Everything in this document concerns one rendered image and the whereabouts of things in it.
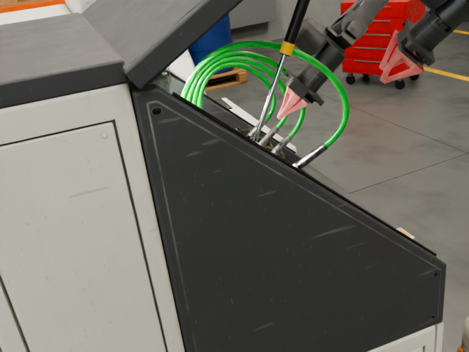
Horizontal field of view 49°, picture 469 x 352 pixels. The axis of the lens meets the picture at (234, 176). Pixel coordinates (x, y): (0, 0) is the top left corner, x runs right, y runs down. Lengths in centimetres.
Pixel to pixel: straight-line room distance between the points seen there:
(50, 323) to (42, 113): 34
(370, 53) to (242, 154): 474
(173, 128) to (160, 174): 7
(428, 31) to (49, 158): 69
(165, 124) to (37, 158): 18
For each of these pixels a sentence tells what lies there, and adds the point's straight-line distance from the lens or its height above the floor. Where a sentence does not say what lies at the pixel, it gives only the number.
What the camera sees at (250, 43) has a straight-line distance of 107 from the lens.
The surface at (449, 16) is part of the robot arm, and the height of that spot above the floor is 146.
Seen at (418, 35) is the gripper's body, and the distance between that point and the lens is 103.
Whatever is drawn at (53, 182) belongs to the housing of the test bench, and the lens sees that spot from 77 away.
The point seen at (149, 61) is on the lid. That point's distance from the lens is 71.
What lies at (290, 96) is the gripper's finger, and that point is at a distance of 119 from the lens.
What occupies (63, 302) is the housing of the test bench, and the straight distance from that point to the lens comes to 87.
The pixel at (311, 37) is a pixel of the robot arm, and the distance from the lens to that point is 117.
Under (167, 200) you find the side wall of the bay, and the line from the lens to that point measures 80.
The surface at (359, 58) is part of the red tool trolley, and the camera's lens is 559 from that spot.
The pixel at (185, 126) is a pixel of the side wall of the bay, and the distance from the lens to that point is 77.
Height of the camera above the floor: 164
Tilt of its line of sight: 25 degrees down
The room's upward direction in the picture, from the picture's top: 7 degrees counter-clockwise
